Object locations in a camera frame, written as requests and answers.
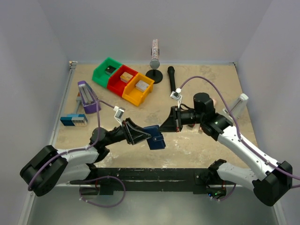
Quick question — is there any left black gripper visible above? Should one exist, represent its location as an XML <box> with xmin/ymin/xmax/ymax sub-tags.
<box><xmin>103</xmin><ymin>118</ymin><xmax>151</xmax><ymax>146</ymax></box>

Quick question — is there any black handheld microphone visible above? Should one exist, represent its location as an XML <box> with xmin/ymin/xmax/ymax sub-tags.
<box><xmin>167</xmin><ymin>66</ymin><xmax>176</xmax><ymax>92</ymax></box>

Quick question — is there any card stack in red bin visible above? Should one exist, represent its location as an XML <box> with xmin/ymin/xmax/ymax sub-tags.
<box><xmin>120</xmin><ymin>72</ymin><xmax>133</xmax><ymax>83</ymax></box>

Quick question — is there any green plastic bin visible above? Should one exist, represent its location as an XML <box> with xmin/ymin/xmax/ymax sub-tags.
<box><xmin>92</xmin><ymin>57</ymin><xmax>122</xmax><ymax>88</ymax></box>

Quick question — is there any yellow plastic bin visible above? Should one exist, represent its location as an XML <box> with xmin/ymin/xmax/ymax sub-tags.
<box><xmin>122</xmin><ymin>73</ymin><xmax>154</xmax><ymax>106</ymax></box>

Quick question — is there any card stack in yellow bin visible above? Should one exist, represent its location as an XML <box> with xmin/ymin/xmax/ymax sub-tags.
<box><xmin>135</xmin><ymin>80</ymin><xmax>149</xmax><ymax>92</ymax></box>

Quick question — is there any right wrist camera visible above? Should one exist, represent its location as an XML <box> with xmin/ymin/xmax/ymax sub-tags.
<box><xmin>170</xmin><ymin>88</ymin><xmax>182</xmax><ymax>108</ymax></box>

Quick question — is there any aluminium frame rail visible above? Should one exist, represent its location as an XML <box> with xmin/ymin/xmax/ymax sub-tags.
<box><xmin>17</xmin><ymin>61</ymin><xmax>78</xmax><ymax>225</ymax></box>

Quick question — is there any red plastic bin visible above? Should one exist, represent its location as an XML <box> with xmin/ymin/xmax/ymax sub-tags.
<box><xmin>107</xmin><ymin>65</ymin><xmax>138</xmax><ymax>97</ymax></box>

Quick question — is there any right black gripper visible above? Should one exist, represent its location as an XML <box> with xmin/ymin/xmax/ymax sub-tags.
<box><xmin>158</xmin><ymin>105</ymin><xmax>204</xmax><ymax>132</ymax></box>

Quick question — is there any glitter microphone on stand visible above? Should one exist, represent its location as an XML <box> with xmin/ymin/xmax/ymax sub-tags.
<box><xmin>150</xmin><ymin>39</ymin><xmax>160</xmax><ymax>69</ymax></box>

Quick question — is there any base left purple cable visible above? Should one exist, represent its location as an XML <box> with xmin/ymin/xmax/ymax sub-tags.
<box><xmin>79</xmin><ymin>175</ymin><xmax>126</xmax><ymax>208</ymax></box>

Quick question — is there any card stack in green bin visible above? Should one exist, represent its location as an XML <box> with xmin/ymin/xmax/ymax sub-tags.
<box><xmin>105</xmin><ymin>66</ymin><xmax>116</xmax><ymax>76</ymax></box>

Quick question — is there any blue grey block tool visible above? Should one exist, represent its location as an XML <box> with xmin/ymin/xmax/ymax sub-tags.
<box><xmin>60</xmin><ymin>93</ymin><xmax>88</xmax><ymax>127</ymax></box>

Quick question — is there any blue leather card holder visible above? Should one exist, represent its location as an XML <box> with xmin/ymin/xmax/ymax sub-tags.
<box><xmin>143</xmin><ymin>125</ymin><xmax>166</xmax><ymax>150</ymax></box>

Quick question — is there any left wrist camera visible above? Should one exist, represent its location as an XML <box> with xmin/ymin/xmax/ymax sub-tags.
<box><xmin>113</xmin><ymin>106</ymin><xmax>125</xmax><ymax>125</ymax></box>

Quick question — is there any base right purple cable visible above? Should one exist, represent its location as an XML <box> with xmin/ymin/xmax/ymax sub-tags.
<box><xmin>210</xmin><ymin>182</ymin><xmax>237</xmax><ymax>202</ymax></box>

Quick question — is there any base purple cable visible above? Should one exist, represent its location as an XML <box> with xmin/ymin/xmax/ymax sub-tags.
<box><xmin>79</xmin><ymin>175</ymin><xmax>126</xmax><ymax>208</ymax></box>
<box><xmin>210</xmin><ymin>182</ymin><xmax>237</xmax><ymax>202</ymax></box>

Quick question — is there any black round microphone stand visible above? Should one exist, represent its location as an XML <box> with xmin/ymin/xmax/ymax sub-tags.
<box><xmin>146</xmin><ymin>69</ymin><xmax>163</xmax><ymax>84</ymax></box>

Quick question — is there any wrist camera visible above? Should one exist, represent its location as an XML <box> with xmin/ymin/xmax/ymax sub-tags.
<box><xmin>170</xmin><ymin>88</ymin><xmax>182</xmax><ymax>108</ymax></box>
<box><xmin>113</xmin><ymin>106</ymin><xmax>125</xmax><ymax>125</ymax></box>

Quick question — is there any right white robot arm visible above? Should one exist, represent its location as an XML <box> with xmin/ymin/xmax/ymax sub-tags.
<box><xmin>159</xmin><ymin>89</ymin><xmax>293</xmax><ymax>206</ymax></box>

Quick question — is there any purple metronome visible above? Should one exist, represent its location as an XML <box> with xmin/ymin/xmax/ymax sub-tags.
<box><xmin>78</xmin><ymin>81</ymin><xmax>101</xmax><ymax>114</ymax></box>

